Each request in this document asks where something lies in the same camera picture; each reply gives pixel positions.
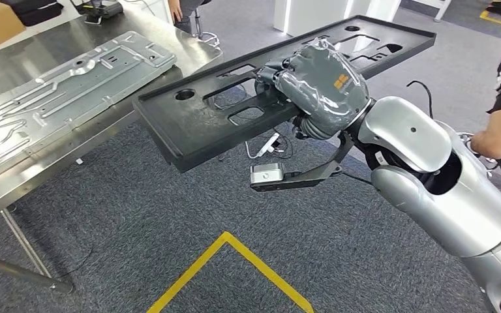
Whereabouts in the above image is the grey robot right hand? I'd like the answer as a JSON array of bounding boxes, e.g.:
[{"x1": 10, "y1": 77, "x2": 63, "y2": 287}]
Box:
[{"x1": 254, "y1": 38, "x2": 372, "y2": 136}]

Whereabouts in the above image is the black plastic panel part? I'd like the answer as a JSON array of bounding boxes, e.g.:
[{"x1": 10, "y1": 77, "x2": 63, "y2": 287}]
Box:
[{"x1": 132, "y1": 15, "x2": 437, "y2": 173}]

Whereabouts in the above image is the steel workbench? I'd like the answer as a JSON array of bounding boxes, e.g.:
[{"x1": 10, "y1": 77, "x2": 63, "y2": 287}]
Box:
[{"x1": 0, "y1": 4, "x2": 224, "y2": 295}]

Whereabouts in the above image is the white power adapter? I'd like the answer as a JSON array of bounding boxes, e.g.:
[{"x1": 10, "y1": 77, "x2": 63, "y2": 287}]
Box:
[{"x1": 254, "y1": 132, "x2": 281, "y2": 155}]

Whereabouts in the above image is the chrome swivel stool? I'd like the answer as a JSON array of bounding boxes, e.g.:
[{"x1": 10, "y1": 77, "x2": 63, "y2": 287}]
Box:
[
  {"x1": 457, "y1": 131, "x2": 500, "y2": 171},
  {"x1": 192, "y1": 8, "x2": 222, "y2": 48}
]

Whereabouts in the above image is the black remote controller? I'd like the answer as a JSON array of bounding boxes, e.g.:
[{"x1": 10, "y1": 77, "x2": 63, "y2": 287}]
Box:
[{"x1": 69, "y1": 0, "x2": 125, "y2": 20}]

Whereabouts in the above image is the stamped grey metal panel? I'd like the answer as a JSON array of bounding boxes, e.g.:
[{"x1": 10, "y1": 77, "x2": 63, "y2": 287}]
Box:
[{"x1": 0, "y1": 30, "x2": 178, "y2": 193}]

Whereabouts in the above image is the black carrying case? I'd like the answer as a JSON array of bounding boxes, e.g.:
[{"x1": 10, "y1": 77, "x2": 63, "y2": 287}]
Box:
[{"x1": 0, "y1": 0, "x2": 65, "y2": 27}]

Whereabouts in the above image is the black camera bracket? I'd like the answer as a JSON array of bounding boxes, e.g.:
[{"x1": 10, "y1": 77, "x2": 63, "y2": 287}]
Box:
[{"x1": 249, "y1": 131, "x2": 355, "y2": 192}]

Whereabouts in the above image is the black camera cable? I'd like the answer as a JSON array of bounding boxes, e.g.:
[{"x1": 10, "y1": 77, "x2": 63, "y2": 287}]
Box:
[{"x1": 341, "y1": 171, "x2": 374, "y2": 186}]

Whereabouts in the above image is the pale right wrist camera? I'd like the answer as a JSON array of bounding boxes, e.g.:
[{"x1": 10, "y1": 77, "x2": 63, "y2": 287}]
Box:
[{"x1": 249, "y1": 162, "x2": 286, "y2": 186}]

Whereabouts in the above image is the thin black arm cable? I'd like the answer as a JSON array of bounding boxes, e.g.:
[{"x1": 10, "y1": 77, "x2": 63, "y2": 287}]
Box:
[{"x1": 406, "y1": 80, "x2": 434, "y2": 119}]

